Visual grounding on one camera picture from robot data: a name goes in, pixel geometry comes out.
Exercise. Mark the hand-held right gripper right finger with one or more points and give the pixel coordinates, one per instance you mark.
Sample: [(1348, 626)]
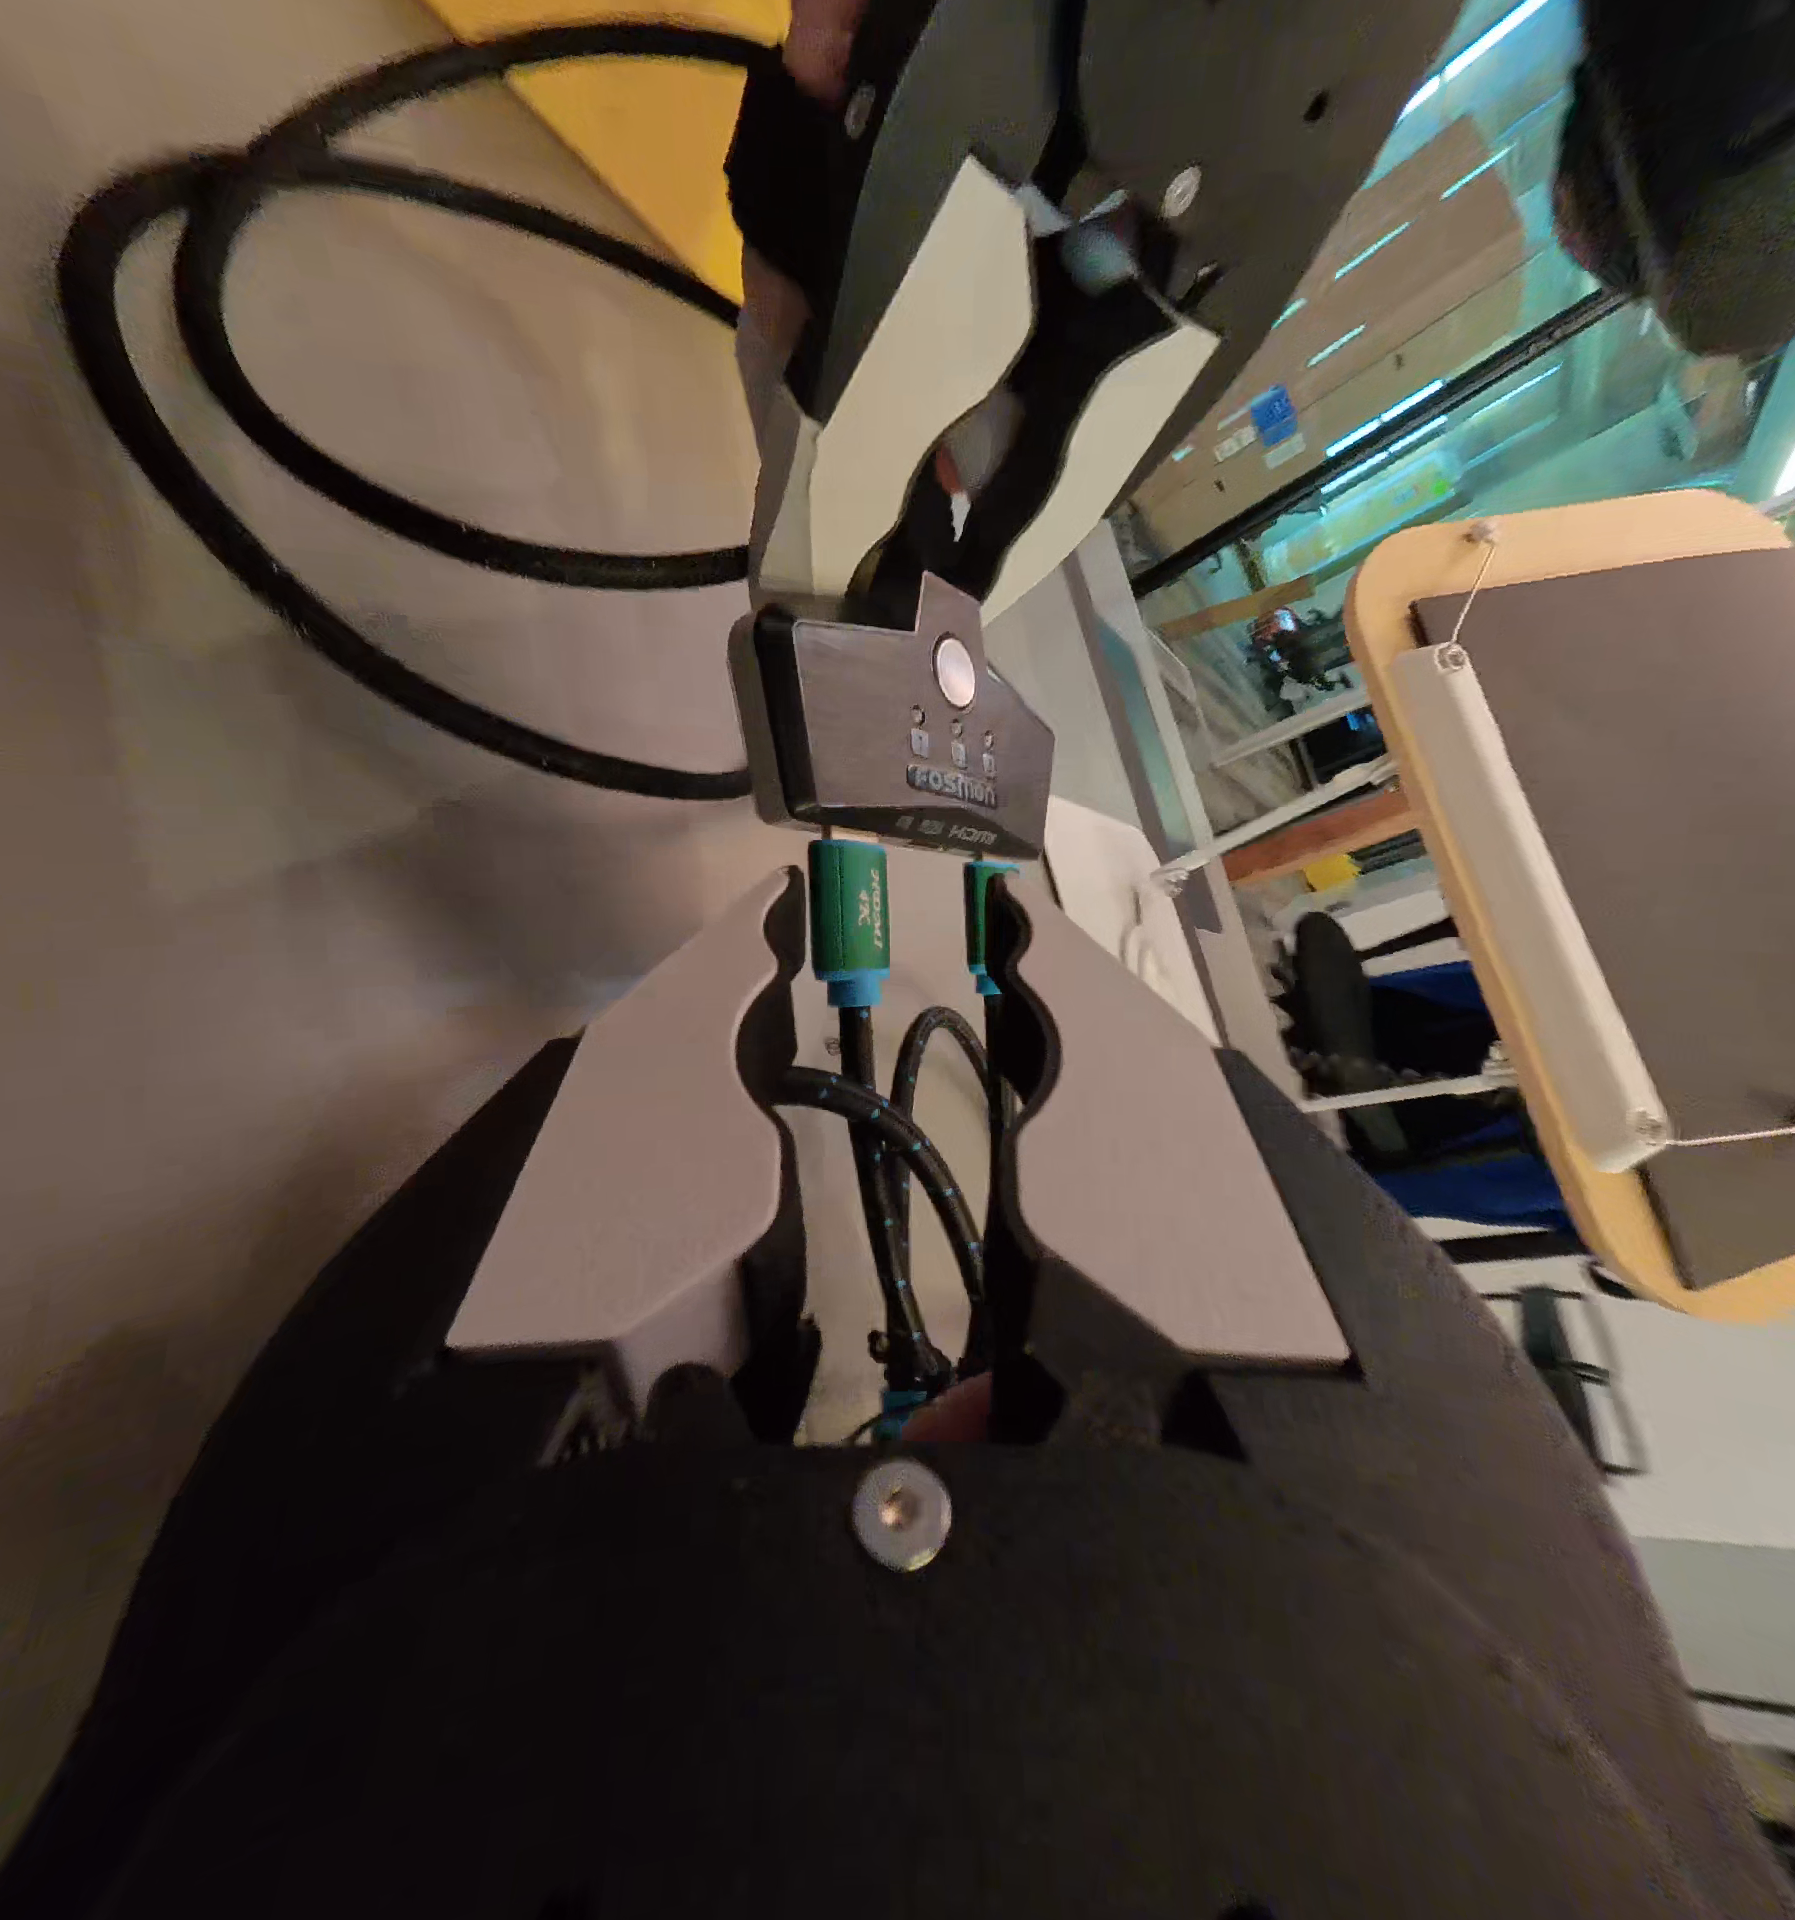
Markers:
[(1184, 1216)]

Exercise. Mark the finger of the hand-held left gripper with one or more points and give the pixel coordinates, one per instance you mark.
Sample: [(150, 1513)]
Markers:
[(1123, 421), (928, 330)]

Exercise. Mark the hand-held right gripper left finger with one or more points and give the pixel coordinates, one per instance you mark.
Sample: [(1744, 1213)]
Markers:
[(612, 1201)]

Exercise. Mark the yellow plastic bin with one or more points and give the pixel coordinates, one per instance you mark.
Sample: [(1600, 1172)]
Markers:
[(644, 120)]

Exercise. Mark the stacked cardboard boxes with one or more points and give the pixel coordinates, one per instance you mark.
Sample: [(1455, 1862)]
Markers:
[(1407, 255)]

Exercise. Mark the black round-seat chair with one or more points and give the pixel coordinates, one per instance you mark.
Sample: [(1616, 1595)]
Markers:
[(1326, 990)]

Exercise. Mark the black mesh office chair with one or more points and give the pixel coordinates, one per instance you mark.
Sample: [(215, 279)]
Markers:
[(1302, 644)]

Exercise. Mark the blue hanging jacket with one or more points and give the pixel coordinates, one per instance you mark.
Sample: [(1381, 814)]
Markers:
[(1453, 1035)]

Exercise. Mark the wooden board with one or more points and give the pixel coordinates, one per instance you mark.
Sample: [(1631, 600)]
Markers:
[(1377, 630)]

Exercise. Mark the white clip bar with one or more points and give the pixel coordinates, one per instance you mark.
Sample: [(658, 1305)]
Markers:
[(1529, 930)]

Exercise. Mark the wooden desk with black frame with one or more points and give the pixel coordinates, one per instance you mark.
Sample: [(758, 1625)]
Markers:
[(1316, 840)]

